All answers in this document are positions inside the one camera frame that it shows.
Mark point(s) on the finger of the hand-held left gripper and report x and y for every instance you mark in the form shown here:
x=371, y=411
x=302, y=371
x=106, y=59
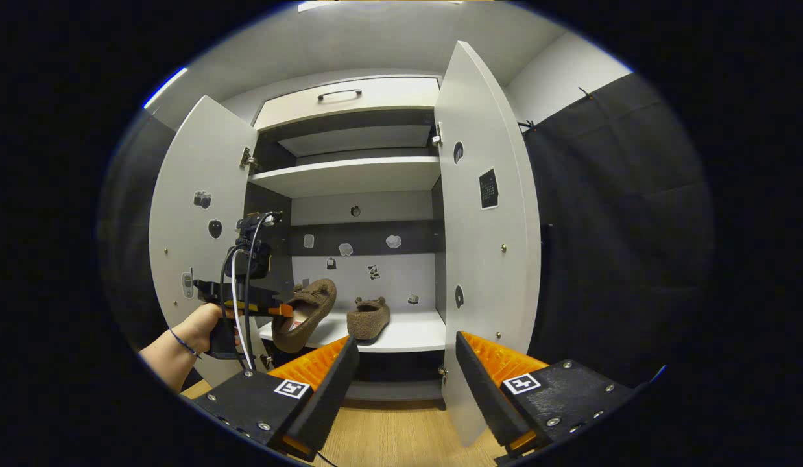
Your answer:
x=259, y=303

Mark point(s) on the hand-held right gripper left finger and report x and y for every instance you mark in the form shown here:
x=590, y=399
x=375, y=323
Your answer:
x=333, y=395

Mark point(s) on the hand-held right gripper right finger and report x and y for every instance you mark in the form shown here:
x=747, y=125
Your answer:
x=489, y=402

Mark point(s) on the brown fuzzy shoe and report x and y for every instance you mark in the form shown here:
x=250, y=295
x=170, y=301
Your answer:
x=369, y=319
x=314, y=305

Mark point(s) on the white cabinet door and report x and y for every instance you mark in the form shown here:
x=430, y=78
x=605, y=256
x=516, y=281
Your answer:
x=194, y=155
x=482, y=272

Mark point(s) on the white cabinet drawer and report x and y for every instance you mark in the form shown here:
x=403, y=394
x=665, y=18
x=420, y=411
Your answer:
x=388, y=94

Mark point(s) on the thin blue wristband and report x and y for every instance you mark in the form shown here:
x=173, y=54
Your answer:
x=183, y=346

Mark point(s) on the black backdrop cloth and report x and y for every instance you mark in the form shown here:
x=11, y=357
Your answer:
x=609, y=227

